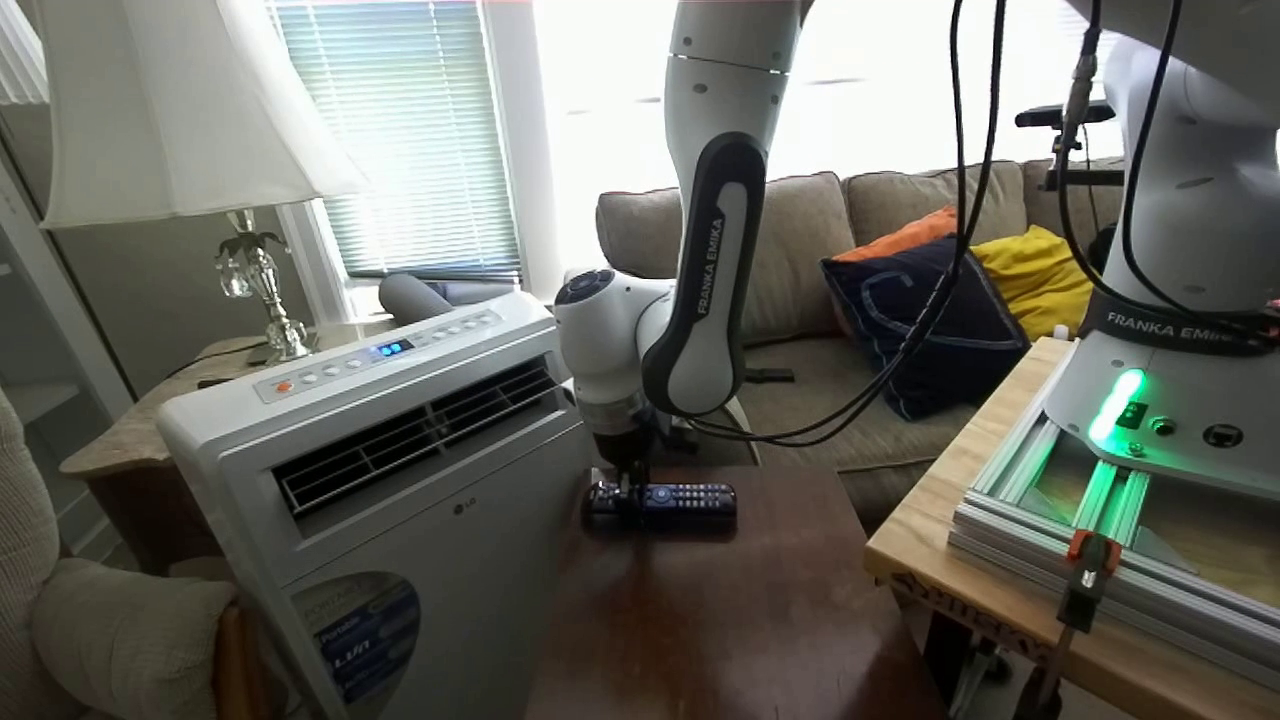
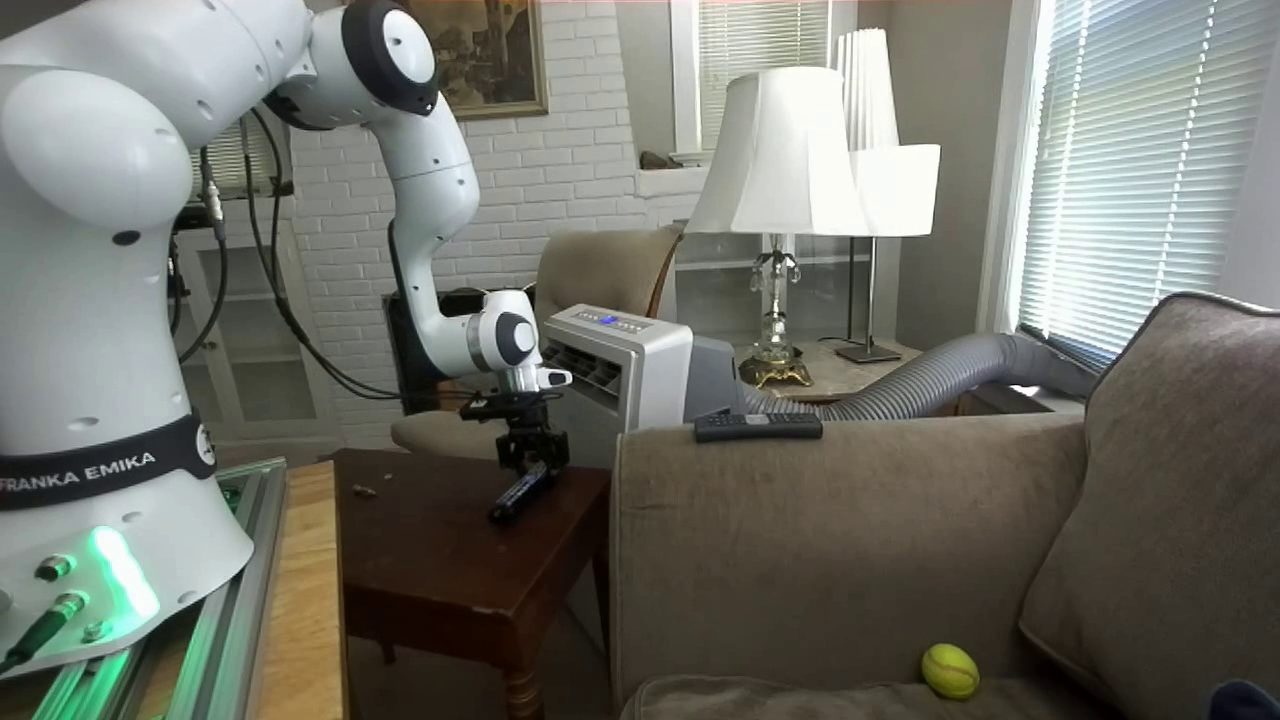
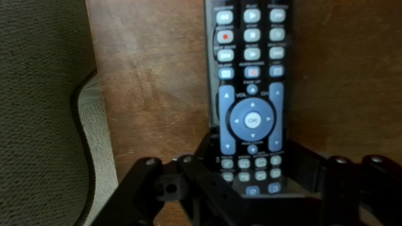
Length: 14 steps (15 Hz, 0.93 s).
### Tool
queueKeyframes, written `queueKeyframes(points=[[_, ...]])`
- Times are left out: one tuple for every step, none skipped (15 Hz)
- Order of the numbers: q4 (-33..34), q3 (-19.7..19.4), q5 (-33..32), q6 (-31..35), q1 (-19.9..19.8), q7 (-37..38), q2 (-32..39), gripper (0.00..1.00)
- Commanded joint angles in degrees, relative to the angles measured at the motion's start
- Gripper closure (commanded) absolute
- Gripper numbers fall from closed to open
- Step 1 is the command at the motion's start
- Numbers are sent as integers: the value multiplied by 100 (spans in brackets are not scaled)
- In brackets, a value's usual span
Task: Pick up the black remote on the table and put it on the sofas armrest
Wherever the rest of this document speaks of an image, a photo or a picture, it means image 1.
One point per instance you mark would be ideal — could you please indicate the beige fabric sofa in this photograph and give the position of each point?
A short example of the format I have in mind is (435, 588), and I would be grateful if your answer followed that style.
(812, 255)

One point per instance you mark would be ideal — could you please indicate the small black device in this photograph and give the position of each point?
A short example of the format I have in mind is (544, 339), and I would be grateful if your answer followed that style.
(770, 377)

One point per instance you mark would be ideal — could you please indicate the wooden lamp end table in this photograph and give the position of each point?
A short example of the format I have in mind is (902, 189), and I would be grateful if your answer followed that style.
(132, 427)

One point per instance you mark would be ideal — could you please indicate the navy blue pillow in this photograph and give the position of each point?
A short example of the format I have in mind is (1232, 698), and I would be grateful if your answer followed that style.
(921, 320)

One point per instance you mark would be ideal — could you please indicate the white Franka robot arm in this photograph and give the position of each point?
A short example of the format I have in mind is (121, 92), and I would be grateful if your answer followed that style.
(721, 266)

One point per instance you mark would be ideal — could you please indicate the dark brown wooden table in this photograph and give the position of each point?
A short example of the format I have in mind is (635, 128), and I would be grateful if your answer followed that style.
(747, 613)

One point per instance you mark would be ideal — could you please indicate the long black remote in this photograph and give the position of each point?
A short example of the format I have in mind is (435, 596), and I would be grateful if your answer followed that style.
(690, 507)

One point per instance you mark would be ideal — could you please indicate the white shade table lamp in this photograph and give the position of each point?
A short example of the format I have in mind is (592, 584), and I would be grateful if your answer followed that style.
(175, 105)

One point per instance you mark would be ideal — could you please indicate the beige armchair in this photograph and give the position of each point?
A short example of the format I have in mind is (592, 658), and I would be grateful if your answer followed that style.
(106, 624)

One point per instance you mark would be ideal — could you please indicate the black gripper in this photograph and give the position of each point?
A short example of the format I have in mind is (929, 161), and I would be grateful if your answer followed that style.
(636, 442)

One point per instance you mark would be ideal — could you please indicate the aluminium base frame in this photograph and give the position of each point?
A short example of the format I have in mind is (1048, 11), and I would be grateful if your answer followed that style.
(1172, 584)

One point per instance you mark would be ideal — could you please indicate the yellow blanket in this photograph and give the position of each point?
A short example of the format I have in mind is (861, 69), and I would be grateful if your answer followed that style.
(1040, 282)

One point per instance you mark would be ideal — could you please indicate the white portable air conditioner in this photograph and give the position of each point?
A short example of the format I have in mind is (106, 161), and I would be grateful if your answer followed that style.
(427, 534)

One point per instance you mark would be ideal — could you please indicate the black camera on tripod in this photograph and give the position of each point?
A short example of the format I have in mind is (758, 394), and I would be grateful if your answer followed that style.
(1047, 119)

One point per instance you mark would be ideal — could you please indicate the orange pillow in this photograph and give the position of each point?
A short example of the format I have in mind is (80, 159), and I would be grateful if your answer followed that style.
(907, 235)

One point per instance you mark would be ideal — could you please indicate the white window blinds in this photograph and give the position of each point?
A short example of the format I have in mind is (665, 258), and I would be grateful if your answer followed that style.
(401, 134)

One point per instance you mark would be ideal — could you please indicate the orange clamp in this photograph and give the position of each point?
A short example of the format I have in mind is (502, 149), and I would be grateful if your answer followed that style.
(1091, 552)

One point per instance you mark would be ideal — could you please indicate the light wooden robot bench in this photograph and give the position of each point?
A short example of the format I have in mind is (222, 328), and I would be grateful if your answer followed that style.
(935, 523)

